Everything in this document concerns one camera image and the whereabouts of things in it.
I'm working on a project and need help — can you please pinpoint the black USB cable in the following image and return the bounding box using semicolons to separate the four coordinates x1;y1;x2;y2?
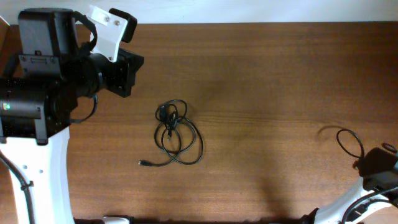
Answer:
137;99;205;167

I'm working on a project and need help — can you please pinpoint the black cable gold plug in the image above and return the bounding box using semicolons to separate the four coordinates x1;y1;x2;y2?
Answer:
336;129;365;160

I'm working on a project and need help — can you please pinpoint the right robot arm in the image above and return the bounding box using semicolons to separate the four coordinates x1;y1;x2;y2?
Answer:
298;143;397;224

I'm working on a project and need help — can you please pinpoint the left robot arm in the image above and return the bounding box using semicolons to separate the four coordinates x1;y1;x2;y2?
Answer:
1;6;144;223

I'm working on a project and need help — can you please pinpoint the left camera black cable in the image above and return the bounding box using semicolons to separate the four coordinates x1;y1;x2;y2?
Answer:
0;93;99;224

